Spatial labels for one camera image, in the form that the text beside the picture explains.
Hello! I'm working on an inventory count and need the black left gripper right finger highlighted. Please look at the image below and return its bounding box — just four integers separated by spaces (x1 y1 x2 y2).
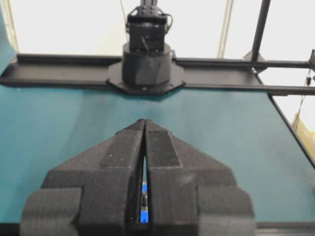
145 119 256 236

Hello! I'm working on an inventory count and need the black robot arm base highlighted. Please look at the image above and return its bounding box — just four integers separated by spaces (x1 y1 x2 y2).
106 0 185 95

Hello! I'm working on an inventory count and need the blue gear on plate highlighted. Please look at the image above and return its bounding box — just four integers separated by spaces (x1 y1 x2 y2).
140 181 149 224

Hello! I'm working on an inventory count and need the black aluminium frame rail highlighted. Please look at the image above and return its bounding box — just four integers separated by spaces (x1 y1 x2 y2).
0 54 315 96

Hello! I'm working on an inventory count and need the black vertical frame post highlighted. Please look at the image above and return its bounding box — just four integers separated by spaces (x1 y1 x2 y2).
243 0 271 62

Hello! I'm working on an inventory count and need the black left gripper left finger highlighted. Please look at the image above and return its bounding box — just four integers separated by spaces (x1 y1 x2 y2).
20 119 145 236

